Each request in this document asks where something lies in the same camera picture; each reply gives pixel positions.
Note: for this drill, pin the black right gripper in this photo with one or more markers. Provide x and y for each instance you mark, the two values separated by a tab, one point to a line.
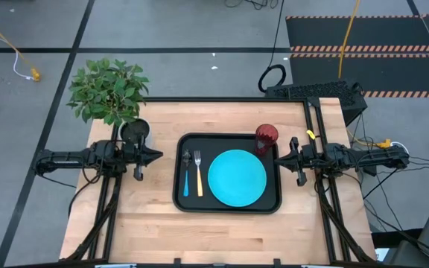
305	160

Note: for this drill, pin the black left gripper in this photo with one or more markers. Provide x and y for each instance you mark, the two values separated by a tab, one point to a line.
134	156

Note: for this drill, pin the red faceted plastic cup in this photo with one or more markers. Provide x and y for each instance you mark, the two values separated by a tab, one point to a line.
266	137

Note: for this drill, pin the teal round plate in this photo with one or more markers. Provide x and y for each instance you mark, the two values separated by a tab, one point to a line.
237	178

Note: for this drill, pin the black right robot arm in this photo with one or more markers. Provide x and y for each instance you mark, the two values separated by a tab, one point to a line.
371	158

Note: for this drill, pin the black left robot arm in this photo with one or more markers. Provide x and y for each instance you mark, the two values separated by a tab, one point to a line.
73	158

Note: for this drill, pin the black rectangular serving tray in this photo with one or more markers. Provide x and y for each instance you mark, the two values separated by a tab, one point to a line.
203	203

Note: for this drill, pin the white plant pot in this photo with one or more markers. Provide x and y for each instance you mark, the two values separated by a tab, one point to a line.
132	130

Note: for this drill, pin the black perforated computer case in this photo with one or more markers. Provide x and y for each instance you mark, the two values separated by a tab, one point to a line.
315	91

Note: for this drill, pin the green leafy plant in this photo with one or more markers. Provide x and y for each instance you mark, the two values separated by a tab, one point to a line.
106	91

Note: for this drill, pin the black hazard-striped floor mat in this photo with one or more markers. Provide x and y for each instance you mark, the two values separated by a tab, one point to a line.
363	31
371	74

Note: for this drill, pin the black aluminium table frame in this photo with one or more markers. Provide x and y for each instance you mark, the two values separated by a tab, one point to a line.
218	99

